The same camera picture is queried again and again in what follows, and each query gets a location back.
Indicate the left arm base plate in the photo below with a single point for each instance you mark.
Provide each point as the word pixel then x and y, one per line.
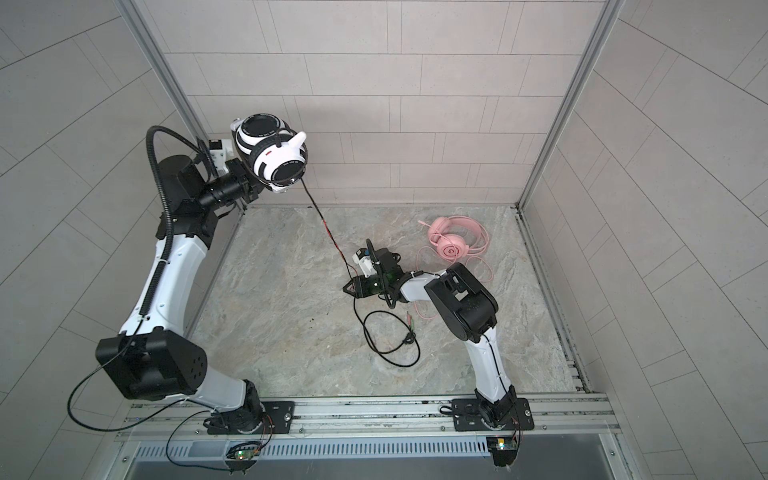
pixel 270 417

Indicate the circuit board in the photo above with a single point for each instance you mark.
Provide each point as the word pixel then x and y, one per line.
pixel 503 450
pixel 244 452

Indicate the aluminium left corner post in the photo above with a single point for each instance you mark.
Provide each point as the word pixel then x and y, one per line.
pixel 146 34

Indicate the left circuit board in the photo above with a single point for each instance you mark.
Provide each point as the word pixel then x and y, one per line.
pixel 244 452

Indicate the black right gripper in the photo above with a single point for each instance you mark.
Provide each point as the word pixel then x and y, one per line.
pixel 361 285

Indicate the aluminium right corner post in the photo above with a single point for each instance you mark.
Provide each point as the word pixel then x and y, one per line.
pixel 605 22

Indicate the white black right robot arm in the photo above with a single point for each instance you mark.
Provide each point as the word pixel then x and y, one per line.
pixel 468 310

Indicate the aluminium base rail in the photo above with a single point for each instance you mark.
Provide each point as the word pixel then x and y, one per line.
pixel 314 418

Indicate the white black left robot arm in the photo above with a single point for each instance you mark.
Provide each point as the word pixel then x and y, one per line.
pixel 151 358

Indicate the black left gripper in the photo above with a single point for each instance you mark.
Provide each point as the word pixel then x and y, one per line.
pixel 239 179

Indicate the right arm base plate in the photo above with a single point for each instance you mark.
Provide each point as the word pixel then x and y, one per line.
pixel 475 415

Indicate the right circuit board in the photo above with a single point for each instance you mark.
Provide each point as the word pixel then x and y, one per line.
pixel 503 450

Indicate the pink headphones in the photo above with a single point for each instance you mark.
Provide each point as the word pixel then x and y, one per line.
pixel 452 246

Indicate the aluminium corner post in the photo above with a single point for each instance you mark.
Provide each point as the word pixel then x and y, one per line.
pixel 146 34
pixel 605 22

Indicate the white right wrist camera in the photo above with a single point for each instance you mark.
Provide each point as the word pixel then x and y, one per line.
pixel 363 260

